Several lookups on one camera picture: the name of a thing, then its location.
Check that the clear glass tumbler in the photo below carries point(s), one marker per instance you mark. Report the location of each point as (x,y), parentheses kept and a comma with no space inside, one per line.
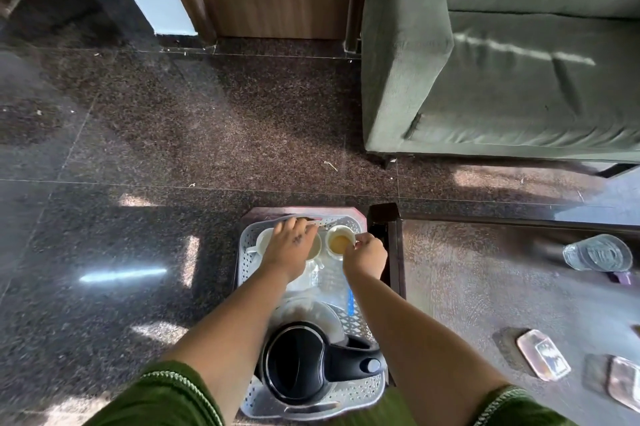
(597,253)

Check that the green embroidered garment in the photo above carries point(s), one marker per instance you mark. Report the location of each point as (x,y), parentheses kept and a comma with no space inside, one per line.
(160,398)

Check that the person's left hand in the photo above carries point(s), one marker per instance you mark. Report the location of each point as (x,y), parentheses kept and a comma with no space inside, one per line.
(287,250)

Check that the white empty cup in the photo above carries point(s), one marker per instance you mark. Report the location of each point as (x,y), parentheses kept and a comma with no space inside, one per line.
(315,248)
(264,240)

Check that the dark framed glass table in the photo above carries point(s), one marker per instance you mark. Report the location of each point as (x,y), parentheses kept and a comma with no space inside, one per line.
(475,280)

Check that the clear plastic water bottle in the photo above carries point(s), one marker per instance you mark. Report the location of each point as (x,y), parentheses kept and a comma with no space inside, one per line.
(336,290)

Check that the white perforated plastic tray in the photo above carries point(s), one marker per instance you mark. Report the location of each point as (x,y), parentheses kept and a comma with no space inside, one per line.
(365,398)

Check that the grey green fabric sofa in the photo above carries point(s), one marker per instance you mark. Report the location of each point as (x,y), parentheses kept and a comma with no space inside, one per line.
(500,70)

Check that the clear square coaster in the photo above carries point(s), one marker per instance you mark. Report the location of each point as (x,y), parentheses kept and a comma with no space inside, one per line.
(626,383)
(544,354)

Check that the person's left forearm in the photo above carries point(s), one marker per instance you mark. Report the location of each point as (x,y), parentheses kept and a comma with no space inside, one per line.
(235,320)

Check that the person's right hand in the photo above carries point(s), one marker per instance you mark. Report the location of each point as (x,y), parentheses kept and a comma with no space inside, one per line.
(367,260)

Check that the person's right fingers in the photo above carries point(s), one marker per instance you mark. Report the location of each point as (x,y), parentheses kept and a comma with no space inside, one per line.
(364,239)

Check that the black electric kettle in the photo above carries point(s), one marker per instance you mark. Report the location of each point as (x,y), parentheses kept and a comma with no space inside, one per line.
(305,365)

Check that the person's left fingers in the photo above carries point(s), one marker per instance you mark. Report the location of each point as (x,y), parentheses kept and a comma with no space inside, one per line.
(300,225)

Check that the white cup with tea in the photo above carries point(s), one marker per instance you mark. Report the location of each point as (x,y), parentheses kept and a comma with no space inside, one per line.
(334,254)

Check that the white plate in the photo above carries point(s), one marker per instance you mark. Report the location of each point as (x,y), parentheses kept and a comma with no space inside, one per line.
(320,313)

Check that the person's right forearm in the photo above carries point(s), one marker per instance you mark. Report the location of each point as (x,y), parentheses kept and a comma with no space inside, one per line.
(415,335)

